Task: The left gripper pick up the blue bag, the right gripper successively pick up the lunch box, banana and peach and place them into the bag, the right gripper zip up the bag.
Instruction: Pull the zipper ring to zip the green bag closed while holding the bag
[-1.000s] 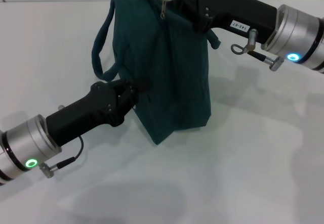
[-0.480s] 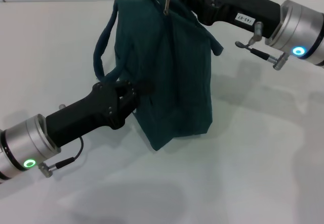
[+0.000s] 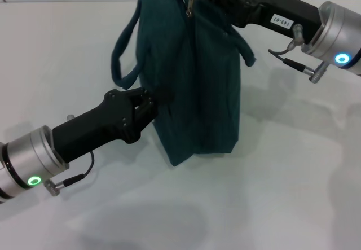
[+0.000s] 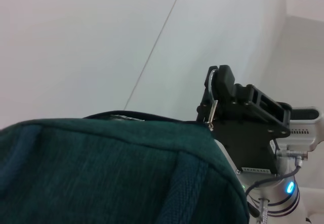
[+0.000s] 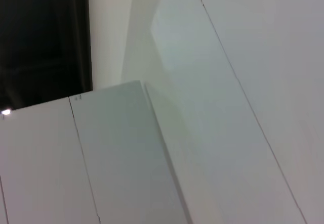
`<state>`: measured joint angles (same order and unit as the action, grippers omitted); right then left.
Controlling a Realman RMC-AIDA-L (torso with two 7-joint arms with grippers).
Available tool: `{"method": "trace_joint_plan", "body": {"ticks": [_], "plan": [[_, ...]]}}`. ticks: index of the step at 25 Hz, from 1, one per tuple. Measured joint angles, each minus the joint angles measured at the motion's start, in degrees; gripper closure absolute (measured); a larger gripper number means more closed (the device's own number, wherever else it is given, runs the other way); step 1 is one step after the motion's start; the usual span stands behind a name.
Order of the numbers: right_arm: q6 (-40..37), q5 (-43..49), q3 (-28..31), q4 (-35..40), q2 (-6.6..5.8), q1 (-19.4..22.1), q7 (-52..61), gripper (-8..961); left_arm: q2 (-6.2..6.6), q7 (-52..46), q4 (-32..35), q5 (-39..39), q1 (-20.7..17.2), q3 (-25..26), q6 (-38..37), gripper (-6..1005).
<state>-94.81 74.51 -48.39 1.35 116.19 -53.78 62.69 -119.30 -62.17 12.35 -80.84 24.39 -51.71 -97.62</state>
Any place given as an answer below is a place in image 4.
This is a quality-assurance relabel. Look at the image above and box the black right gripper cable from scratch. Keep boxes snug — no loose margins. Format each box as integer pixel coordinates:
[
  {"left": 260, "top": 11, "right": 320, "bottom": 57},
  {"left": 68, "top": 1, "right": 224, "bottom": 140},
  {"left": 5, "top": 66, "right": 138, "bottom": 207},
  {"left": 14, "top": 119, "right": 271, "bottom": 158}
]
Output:
[{"left": 244, "top": 151, "right": 309, "bottom": 224}]

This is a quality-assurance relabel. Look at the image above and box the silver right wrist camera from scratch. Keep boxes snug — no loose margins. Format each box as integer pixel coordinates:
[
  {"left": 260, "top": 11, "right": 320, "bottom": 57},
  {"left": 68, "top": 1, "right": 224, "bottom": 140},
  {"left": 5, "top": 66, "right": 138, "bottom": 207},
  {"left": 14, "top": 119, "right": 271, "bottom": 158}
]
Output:
[{"left": 274, "top": 106, "right": 324, "bottom": 152}]

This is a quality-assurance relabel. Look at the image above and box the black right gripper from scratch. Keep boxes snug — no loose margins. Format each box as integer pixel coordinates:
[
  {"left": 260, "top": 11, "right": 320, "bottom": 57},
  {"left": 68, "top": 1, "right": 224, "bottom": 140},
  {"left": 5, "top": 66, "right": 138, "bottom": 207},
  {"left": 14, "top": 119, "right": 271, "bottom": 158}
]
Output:
[{"left": 196, "top": 64, "right": 292, "bottom": 175}]

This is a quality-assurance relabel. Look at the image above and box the dark teal insulated lunch bag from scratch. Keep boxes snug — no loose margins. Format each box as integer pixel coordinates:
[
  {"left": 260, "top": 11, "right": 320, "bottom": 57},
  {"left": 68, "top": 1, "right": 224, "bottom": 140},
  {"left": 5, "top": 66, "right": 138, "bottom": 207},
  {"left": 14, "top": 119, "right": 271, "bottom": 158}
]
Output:
[{"left": 0, "top": 110, "right": 252, "bottom": 224}]

